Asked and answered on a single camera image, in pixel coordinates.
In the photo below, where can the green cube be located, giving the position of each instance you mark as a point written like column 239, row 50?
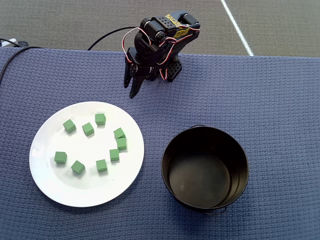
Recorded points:
column 87, row 129
column 121, row 143
column 119, row 133
column 114, row 154
column 69, row 125
column 100, row 119
column 77, row 167
column 101, row 165
column 60, row 157

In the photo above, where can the grey plug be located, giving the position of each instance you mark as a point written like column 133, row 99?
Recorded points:
column 22, row 43

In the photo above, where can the white round plate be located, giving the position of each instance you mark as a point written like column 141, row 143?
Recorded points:
column 85, row 147

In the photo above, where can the white power adapter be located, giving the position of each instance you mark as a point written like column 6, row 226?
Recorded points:
column 8, row 42

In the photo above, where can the black metal bucket container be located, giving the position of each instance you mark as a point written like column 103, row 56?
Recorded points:
column 240, row 162

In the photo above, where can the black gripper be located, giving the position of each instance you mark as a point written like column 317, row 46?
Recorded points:
column 137, row 72

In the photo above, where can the blue textured table mat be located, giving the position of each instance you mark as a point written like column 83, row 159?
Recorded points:
column 275, row 125

